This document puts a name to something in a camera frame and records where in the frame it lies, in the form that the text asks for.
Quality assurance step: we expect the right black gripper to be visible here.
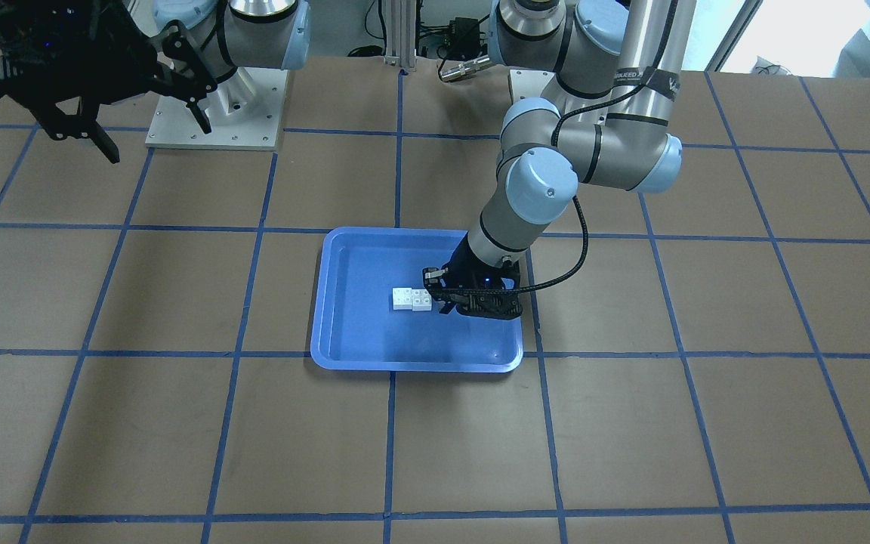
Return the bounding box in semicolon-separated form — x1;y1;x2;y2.
0;1;218;164

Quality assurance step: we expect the blue plastic tray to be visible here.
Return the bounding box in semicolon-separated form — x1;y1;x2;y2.
310;227;523;372

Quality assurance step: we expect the white block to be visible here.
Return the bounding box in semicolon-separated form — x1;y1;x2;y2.
391;288;415;312
409;289;433;312

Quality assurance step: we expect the aluminium frame post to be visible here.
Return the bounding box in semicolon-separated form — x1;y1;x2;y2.
379;1;420;73

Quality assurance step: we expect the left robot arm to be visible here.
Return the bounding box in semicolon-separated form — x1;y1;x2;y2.
422;1;696;320

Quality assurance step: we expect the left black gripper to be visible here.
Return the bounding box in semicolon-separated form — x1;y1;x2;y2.
422;238;523;320

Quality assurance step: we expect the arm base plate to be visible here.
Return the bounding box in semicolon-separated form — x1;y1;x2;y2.
145;66;292;151
510;69;554;103

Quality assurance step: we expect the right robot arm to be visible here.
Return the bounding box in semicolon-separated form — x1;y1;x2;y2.
0;1;311;164

